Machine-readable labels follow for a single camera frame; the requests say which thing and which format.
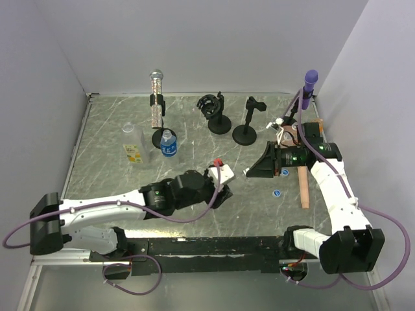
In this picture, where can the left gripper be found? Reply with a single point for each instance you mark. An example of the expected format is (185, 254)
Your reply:
(220, 195)

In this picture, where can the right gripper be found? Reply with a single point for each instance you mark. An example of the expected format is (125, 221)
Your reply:
(264, 166)

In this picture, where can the white blue Pocari cap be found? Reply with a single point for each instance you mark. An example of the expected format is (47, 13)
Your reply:
(276, 193)

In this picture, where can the blue label water bottle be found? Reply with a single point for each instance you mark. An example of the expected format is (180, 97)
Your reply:
(168, 143)

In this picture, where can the clear white-capped tea bottle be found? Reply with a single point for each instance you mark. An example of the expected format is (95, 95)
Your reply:
(134, 144)

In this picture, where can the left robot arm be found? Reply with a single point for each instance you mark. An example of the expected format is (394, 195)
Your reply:
(58, 224)

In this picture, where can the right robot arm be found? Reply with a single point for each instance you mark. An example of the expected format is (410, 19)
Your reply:
(353, 245)

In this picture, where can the orange square bottle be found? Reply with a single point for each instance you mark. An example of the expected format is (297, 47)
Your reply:
(289, 135)

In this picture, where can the orange round bottle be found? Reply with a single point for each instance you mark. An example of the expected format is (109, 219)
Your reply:
(320, 124)

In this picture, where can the black empty clip stand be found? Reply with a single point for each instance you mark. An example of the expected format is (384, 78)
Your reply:
(245, 135)

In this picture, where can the pink beige microphone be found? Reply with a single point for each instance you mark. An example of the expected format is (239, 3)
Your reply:
(304, 187)

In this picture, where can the black purple microphone stand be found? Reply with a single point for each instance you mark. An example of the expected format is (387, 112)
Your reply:
(293, 107)

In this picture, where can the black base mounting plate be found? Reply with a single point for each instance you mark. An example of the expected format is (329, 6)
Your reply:
(205, 254)

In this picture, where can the black glitter microphone stand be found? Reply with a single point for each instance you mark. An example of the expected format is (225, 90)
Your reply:
(159, 133)

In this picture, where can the glitter silver microphone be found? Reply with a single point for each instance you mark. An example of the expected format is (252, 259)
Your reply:
(156, 78)

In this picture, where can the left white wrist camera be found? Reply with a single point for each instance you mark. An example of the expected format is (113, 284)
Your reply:
(221, 172)

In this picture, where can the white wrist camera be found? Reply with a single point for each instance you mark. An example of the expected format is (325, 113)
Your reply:
(276, 125)
(221, 172)

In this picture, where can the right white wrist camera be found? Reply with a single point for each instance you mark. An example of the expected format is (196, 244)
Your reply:
(276, 125)

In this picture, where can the black shock mount stand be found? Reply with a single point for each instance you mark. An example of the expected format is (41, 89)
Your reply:
(212, 108)

